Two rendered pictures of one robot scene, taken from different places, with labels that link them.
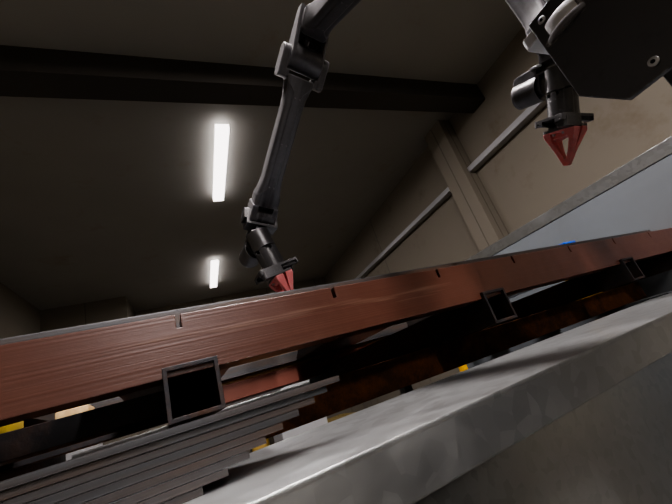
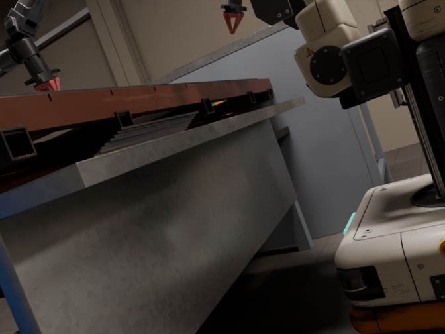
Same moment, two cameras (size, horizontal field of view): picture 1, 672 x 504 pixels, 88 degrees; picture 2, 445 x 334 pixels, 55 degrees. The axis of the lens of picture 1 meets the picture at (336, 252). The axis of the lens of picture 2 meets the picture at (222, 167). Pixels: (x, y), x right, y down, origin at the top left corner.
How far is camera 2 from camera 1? 0.77 m
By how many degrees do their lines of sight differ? 42
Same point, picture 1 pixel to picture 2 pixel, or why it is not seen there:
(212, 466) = (182, 128)
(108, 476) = (167, 125)
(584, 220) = (225, 67)
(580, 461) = (238, 167)
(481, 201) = (122, 32)
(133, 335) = (100, 96)
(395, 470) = (230, 124)
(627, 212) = (247, 65)
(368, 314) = (167, 101)
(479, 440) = (240, 123)
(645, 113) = not seen: outside the picture
